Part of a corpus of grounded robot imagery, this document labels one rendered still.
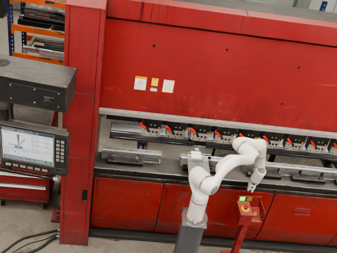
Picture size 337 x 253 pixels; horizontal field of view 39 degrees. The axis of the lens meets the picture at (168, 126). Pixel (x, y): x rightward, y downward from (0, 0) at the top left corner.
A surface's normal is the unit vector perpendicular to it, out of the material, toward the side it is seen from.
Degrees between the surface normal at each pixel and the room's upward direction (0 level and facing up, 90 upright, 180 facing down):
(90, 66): 90
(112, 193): 90
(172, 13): 90
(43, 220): 0
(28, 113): 0
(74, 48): 90
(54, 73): 0
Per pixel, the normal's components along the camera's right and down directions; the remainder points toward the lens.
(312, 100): 0.03, 0.60
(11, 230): 0.15, -0.79
